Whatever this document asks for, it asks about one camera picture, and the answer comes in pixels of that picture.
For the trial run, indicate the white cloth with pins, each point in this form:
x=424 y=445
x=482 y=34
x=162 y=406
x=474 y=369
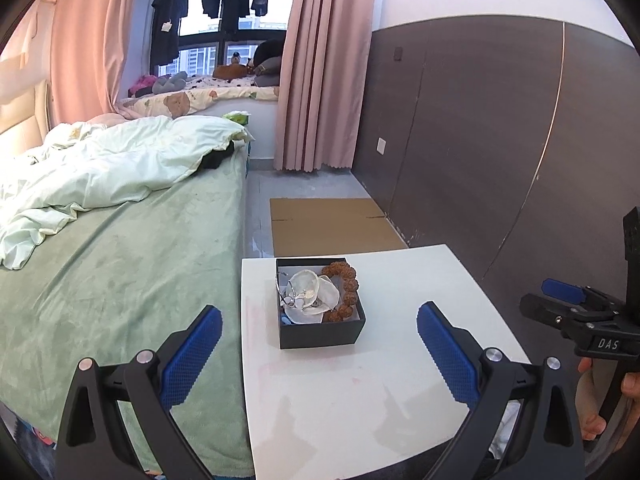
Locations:
x=507 y=425

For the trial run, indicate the black jewelry box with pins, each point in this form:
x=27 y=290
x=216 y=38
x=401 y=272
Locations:
x=320 y=335

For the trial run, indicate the pink plush toy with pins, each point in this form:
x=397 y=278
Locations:
x=142 y=84

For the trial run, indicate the white translucent flower ornament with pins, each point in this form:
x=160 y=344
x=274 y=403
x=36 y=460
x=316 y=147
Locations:
x=315 y=285

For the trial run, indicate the dark cushion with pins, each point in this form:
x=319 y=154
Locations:
x=270 y=52

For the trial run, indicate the dark wall switch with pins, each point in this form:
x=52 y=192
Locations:
x=398 y=53

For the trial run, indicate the pale green quilt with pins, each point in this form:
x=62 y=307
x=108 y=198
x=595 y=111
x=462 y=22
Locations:
x=110 y=170

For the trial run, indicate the dark hanging clothes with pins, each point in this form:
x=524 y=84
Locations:
x=167 y=20

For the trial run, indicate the bed with green sheet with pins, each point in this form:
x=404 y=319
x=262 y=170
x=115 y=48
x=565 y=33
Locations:
x=30 y=437

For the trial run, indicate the black cloth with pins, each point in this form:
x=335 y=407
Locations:
x=215 y=157

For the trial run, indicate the pink curtain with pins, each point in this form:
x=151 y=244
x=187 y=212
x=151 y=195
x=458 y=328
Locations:
x=320 y=60
x=95 y=35

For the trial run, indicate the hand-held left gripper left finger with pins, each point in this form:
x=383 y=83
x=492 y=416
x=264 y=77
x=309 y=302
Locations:
x=192 y=355

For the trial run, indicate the grey cushion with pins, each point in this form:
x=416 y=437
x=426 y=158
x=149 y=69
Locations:
x=268 y=78

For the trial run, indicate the bear print window mat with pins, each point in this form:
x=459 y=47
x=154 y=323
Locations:
x=200 y=100

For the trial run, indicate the beige padded headboard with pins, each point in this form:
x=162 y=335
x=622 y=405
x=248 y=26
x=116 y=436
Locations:
x=20 y=120

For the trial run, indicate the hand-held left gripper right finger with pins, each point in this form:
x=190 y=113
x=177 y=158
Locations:
x=447 y=355

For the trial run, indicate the brown plush toy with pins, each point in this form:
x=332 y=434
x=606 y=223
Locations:
x=232 y=69

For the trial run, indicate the flattened brown cardboard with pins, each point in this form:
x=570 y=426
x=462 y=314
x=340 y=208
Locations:
x=330 y=225

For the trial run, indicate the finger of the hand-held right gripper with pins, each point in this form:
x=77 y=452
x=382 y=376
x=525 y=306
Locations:
x=562 y=290
x=540 y=309

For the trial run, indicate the person's right hand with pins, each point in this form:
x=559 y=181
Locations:
x=587 y=400

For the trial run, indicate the white wall socket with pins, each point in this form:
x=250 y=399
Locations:
x=381 y=146

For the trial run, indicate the grey plush toy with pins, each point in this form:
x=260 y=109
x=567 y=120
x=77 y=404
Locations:
x=170 y=82

